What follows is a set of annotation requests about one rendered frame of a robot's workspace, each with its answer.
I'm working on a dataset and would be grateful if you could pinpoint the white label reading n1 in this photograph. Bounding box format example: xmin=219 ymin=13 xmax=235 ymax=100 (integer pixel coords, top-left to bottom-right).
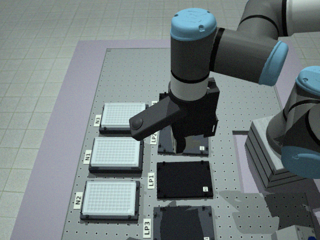
xmin=83 ymin=150 xmax=92 ymax=164

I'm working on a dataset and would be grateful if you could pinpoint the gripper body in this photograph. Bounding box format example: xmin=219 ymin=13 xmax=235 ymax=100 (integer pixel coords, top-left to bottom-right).
xmin=168 ymin=77 xmax=220 ymax=139

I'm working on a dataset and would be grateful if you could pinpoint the white label reading lp2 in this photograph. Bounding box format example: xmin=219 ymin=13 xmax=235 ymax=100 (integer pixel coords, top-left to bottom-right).
xmin=150 ymin=132 xmax=158 ymax=145

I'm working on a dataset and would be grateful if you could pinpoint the white n3 label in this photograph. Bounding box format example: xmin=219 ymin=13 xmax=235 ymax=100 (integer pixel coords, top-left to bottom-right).
xmin=94 ymin=115 xmax=102 ymax=127

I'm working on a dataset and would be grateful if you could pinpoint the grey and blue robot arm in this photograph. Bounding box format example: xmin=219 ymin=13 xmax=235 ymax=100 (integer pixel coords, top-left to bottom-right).
xmin=129 ymin=0 xmax=320 ymax=179

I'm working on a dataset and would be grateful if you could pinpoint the white label reading n2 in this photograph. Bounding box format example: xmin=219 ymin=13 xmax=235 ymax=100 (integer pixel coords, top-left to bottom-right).
xmin=73 ymin=192 xmax=83 ymax=209

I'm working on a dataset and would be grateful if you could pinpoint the white label reading lp3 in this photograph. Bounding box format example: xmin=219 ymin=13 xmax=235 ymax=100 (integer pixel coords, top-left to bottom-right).
xmin=143 ymin=219 xmax=151 ymax=238

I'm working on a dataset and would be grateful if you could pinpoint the white label with black lp1 text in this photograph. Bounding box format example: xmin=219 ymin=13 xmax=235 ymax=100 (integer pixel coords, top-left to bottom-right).
xmin=148 ymin=173 xmax=155 ymax=189

